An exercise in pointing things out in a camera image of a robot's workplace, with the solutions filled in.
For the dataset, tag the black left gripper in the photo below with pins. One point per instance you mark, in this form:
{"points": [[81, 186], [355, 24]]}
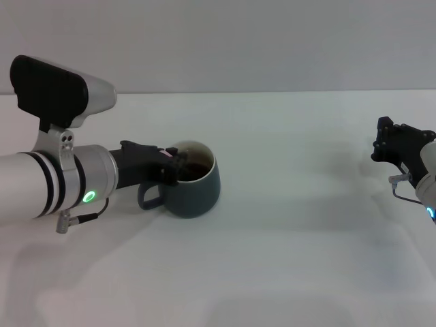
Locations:
{"points": [[139, 165]]}

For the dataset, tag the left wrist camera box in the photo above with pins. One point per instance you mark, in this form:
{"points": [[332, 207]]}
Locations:
{"points": [[51, 88]]}

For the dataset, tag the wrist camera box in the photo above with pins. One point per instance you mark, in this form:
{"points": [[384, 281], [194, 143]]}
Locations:
{"points": [[430, 151], [51, 88]]}

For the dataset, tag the silver camera mount bracket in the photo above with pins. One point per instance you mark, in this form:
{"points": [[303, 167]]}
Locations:
{"points": [[66, 143]]}

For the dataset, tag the dark coffee liquid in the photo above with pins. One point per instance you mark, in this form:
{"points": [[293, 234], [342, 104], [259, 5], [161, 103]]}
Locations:
{"points": [[199, 168]]}

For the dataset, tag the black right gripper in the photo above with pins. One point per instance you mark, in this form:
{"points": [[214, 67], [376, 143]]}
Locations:
{"points": [[410, 160]]}

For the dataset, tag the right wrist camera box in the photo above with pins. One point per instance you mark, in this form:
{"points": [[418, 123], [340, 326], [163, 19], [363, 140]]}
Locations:
{"points": [[430, 151]]}

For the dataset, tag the grey ceramic mug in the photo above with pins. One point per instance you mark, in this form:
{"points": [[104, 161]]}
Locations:
{"points": [[194, 201]]}

